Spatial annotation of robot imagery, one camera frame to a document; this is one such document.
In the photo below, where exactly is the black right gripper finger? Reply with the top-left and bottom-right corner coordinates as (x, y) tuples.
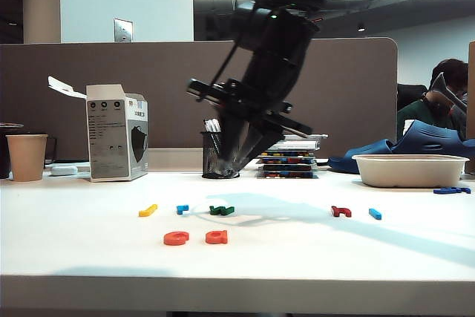
(235, 125), (286, 170)
(220, 111), (249, 174)

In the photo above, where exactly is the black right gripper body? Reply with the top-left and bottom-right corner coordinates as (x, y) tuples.
(214, 85), (313, 139)

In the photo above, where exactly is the red a letter magnet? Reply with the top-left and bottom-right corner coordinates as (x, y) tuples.
(205, 229), (229, 246)

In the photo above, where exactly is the red c letter magnet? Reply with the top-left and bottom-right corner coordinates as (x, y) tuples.
(163, 231), (190, 247)

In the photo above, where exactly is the teal magnet letter card pack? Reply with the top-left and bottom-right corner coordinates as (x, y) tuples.
(258, 163), (318, 173)
(261, 150), (317, 159)

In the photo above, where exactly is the green w letter magnet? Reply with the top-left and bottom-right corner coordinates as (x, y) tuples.
(209, 205), (236, 217)

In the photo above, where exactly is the yellow j letter magnet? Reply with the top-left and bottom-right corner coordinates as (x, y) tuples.
(138, 203), (159, 218)

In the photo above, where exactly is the black mesh pen holder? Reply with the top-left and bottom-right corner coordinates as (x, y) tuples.
(200, 130), (240, 180)

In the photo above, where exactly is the navy blue foam slipper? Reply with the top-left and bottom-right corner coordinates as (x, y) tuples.
(392, 120), (471, 159)
(327, 138), (396, 175)

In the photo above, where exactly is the white grey mask box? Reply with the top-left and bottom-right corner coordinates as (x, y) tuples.
(47, 76), (150, 183)

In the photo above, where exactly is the black office chair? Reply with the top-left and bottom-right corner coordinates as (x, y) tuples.
(396, 83), (429, 112)

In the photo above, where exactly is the beige pulp bowl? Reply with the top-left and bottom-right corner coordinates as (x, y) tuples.
(352, 153), (471, 189)

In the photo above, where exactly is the seated person in green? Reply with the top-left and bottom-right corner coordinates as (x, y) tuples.
(396, 58), (470, 140)

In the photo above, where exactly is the white computer mouse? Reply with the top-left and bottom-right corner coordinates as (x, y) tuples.
(50, 164), (79, 177)

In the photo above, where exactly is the brown fabric desk partition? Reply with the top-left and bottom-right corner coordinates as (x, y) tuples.
(0, 36), (399, 149)

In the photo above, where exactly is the brown paper cup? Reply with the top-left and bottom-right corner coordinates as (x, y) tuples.
(4, 133), (50, 183)

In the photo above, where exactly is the black wrist depth camera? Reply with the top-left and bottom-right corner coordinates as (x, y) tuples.
(186, 78), (242, 105)

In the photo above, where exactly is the thin black camera cable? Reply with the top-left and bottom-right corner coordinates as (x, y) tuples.
(210, 0), (274, 90)

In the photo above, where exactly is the metal wall switch plate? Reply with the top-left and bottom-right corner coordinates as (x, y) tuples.
(113, 17), (134, 44)

